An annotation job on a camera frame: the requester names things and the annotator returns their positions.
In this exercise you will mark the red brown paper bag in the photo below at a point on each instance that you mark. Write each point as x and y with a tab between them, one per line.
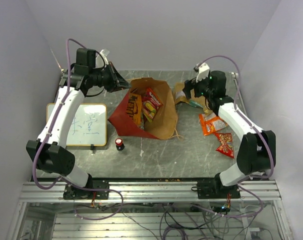
164	125

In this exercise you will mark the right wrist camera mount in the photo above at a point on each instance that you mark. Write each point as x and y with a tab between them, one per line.
202	70

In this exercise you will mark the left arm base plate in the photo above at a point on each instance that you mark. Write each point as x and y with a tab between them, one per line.
98	190

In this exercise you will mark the small whiteboard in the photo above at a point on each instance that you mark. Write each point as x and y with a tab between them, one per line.
82	126

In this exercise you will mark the red white black button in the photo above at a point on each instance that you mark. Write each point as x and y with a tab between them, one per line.
119	144

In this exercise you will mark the large yellow chips bag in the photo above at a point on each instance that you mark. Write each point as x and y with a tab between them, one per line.
134	109

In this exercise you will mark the orange snack packet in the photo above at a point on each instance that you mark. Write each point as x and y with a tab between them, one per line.
211	123

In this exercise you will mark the red snack packet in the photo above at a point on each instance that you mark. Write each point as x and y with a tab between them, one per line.
226	144

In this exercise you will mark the colourful candy packet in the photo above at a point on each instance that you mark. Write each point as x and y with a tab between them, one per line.
150	104

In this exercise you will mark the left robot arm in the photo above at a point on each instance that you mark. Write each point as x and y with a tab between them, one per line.
48	152

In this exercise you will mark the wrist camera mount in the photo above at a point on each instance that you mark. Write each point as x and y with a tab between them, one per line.
202	70
101	60

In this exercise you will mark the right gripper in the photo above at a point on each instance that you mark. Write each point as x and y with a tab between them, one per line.
191	84

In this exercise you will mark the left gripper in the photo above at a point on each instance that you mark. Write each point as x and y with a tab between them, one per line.
114	84

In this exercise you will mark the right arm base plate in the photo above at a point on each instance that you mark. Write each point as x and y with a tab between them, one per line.
210	189

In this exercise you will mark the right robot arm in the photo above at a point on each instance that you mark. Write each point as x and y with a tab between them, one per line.
257	151

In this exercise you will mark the aluminium frame rail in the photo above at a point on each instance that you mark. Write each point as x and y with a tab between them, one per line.
154	192

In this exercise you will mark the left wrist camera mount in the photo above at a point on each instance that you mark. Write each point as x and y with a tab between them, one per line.
101	60

